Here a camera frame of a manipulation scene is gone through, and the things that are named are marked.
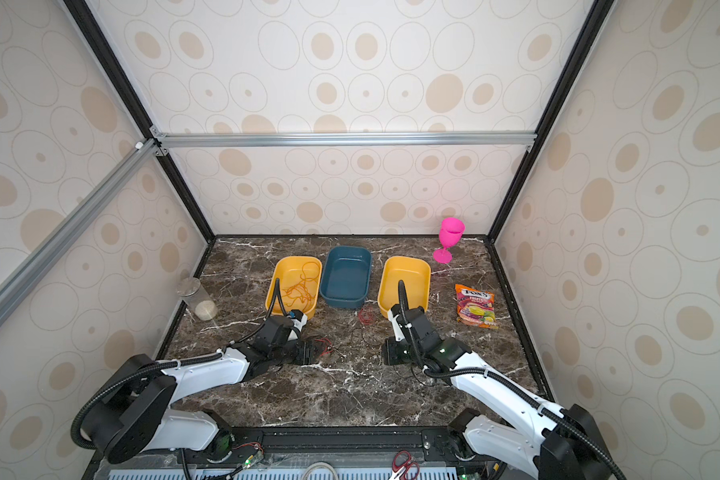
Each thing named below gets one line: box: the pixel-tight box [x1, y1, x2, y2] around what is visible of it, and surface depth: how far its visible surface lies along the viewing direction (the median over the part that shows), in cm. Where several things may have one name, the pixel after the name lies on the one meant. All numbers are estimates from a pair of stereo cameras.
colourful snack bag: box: [454, 284, 499, 329], surface depth 99 cm
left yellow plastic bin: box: [265, 256, 323, 319], surface depth 107 cm
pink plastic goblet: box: [433, 217, 466, 264], surface depth 108 cm
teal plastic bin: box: [320, 246, 373, 309], surface depth 106 cm
